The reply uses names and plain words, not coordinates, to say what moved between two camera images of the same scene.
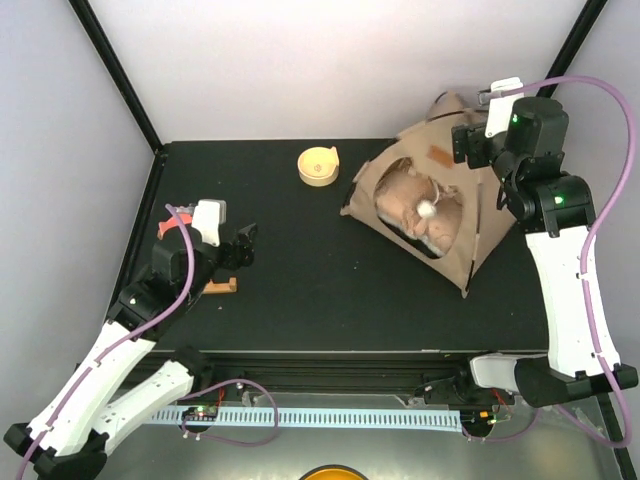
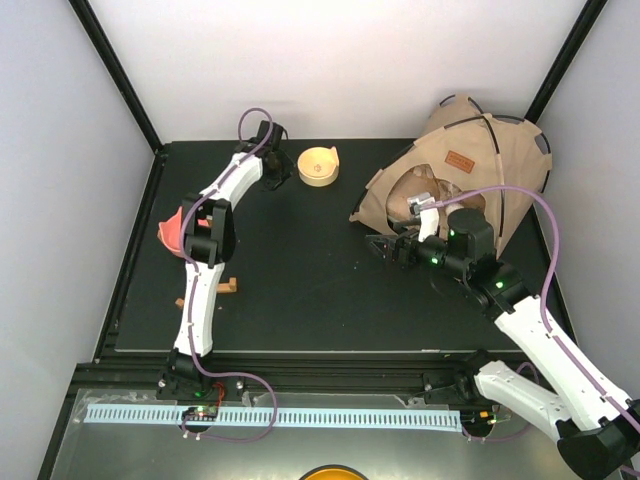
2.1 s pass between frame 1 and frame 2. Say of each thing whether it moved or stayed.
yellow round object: stayed
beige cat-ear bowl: stayed
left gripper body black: moved
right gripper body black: moved
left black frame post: stayed
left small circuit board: stayed
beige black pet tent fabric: moved
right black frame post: stayed
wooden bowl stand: stayed
